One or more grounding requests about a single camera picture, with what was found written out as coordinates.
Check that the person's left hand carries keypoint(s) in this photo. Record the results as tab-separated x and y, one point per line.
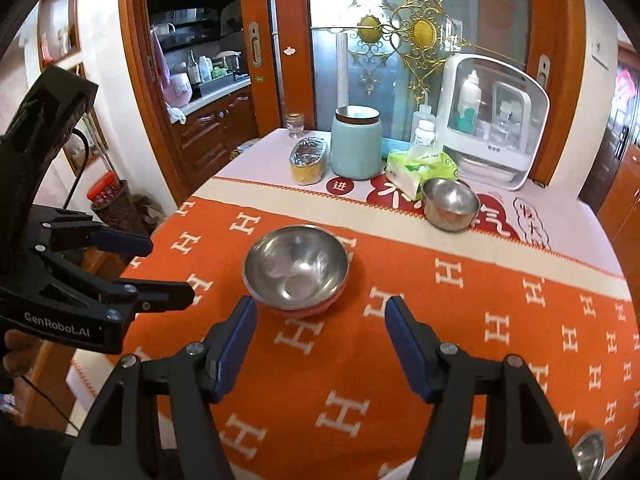
20	352

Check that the wooden kitchen cabinet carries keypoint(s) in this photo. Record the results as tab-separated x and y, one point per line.
210	130

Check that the red-lidded bin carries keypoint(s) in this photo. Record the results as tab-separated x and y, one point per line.
107	192

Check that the plain steel bowl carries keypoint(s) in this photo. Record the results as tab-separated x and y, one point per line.
590	455

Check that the pink ceramic jar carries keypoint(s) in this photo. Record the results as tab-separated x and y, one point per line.
180	89

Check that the teal ceramic jar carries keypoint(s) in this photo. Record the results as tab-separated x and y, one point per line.
355	145

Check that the clear squeeze bottle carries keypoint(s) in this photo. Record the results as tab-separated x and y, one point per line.
424	110

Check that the white paper roll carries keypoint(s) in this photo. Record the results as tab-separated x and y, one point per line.
342	75

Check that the wooden framed wall niche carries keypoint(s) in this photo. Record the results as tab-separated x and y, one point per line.
57	20
92	125

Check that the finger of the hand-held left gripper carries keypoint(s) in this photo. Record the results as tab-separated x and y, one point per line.
125	244
160	295

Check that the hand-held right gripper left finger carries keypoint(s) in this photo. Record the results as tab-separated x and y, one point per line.
232	355

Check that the white pill bottle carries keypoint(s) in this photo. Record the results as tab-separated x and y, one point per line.
424	135

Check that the white countertop sterilizer cabinet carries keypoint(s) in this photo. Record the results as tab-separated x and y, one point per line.
500	160

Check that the small glass jar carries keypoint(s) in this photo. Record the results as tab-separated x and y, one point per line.
295	125

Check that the white wall switch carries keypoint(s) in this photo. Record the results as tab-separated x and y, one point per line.
600	55

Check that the gold door ornament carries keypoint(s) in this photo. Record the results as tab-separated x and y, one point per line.
422	32

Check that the red-bottomed steel bowl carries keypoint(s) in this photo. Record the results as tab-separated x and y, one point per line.
295	265

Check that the scalloped steel bowl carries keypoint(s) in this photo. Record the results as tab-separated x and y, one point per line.
450	200

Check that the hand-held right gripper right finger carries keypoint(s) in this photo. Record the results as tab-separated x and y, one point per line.
410	350

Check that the green tissue pack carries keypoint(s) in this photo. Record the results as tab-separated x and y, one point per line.
415	167

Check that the orange patterned blanket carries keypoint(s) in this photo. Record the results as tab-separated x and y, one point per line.
450	360

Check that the wooden glass sliding door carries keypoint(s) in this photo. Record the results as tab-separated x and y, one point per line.
325	10

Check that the red door decoration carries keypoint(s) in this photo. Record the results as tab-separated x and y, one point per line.
627	87

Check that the person's left forearm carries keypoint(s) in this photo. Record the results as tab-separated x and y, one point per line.
30	440

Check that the wooden wall cabinet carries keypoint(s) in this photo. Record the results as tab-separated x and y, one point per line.
620	200

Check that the yellow food container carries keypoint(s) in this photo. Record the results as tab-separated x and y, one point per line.
306	170

